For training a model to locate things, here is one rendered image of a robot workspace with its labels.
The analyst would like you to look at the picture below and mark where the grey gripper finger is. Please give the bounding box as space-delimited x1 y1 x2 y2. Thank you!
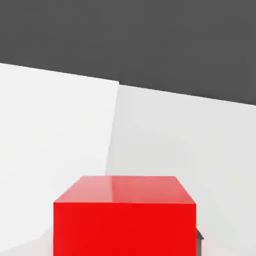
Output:
195 228 205 256

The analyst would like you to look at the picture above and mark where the small red cube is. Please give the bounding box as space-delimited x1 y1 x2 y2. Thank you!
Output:
53 175 197 256

